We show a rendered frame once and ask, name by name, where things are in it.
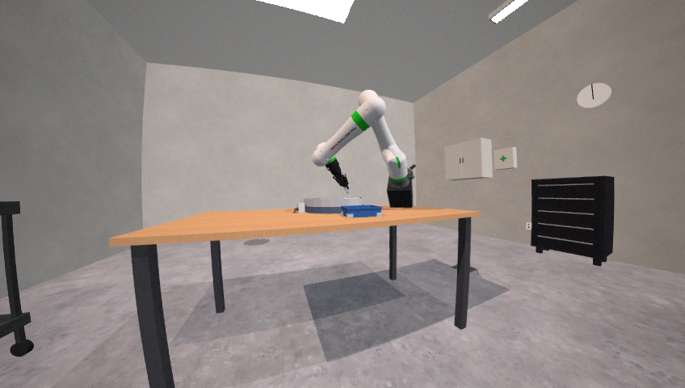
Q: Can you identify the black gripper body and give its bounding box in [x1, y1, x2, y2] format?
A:
[330, 166, 343, 178]

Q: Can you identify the blue crate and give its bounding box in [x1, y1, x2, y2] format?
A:
[341, 205, 382, 218]

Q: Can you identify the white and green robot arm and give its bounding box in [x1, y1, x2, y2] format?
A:
[312, 90, 416, 189]

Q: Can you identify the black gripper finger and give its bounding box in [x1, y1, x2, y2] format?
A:
[333, 175, 348, 193]
[338, 173, 351, 193]

